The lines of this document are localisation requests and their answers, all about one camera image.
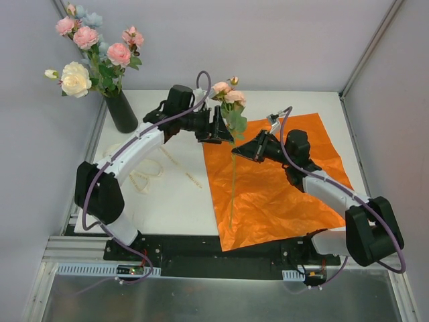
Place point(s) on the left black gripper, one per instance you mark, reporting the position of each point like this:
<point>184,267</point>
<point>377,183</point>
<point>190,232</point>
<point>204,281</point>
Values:
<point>212,125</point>

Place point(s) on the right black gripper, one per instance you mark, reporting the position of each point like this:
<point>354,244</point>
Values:
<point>263,146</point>

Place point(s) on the small pink rose stem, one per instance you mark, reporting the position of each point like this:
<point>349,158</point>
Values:
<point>233,103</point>

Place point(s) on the orange wrapping paper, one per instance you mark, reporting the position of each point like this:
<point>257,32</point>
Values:
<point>254,202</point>

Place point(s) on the cream lace ribbon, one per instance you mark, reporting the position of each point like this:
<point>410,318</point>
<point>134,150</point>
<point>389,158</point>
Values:
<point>140,176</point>

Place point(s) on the pink rose stem with bud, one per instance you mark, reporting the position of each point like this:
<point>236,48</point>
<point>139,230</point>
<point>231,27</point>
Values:
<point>117,57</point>

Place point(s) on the cream white rose stem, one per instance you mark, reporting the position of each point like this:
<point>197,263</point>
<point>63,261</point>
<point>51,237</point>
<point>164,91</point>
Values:
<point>78,80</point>

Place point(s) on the light blue flower stem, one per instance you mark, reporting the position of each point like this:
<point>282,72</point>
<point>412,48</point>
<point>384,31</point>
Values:
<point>86,34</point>

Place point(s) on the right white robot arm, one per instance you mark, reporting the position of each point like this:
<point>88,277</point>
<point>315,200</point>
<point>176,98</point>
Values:
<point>371,230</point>

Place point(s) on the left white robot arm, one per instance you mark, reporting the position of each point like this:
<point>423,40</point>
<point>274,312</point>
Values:
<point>98,186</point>

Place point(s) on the black cylindrical vase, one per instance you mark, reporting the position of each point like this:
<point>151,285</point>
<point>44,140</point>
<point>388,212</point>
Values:
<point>122,114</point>

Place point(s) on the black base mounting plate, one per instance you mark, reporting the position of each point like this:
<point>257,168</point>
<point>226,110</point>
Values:
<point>193,256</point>

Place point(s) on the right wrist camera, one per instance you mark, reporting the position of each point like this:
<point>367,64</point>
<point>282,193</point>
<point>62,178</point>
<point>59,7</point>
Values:
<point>275,123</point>

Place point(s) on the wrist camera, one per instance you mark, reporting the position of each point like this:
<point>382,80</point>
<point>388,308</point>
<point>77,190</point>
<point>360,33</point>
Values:
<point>275,123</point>
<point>200,95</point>

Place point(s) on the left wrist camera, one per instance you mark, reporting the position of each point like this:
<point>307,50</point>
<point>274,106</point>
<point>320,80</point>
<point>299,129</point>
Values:
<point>200,95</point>

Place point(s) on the right white cable duct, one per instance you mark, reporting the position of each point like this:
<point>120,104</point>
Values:
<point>293,276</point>

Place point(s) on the white cable duct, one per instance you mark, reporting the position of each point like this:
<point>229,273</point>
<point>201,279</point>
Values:
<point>293,276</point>
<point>106,270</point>

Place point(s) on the aluminium frame rail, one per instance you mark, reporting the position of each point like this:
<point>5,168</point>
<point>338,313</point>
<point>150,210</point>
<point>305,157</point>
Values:
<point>75,248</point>

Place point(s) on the left white cable duct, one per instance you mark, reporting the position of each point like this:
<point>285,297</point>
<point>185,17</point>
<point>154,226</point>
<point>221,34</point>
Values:
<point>106,270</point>

